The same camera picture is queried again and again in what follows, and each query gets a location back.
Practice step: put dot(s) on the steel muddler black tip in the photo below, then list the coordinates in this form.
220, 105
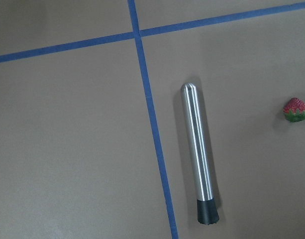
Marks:
206, 207

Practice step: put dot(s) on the red strawberry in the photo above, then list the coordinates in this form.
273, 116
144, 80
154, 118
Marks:
294, 110

